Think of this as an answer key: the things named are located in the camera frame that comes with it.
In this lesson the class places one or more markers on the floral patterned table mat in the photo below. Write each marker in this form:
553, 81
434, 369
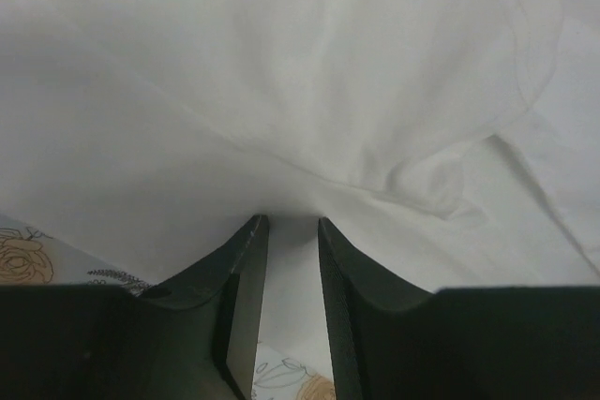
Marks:
28, 255

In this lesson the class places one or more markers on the white t shirt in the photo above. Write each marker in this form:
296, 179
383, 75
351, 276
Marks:
456, 142

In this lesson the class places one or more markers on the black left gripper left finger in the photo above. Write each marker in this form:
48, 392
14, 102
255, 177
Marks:
117, 344

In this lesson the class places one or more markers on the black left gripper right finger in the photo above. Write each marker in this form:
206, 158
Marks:
390, 339

